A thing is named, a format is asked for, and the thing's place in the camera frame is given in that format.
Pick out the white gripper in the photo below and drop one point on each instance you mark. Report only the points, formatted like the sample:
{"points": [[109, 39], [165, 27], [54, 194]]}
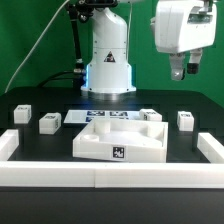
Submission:
{"points": [[184, 25]]}

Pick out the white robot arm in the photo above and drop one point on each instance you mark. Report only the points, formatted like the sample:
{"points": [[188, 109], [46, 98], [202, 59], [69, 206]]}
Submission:
{"points": [[109, 75]]}

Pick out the white marker tag sheet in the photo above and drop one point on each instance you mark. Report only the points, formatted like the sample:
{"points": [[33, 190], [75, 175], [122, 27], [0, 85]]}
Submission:
{"points": [[85, 116]]}

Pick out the white U-shaped obstacle fence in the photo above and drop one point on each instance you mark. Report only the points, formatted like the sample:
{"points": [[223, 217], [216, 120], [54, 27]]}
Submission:
{"points": [[103, 175]]}

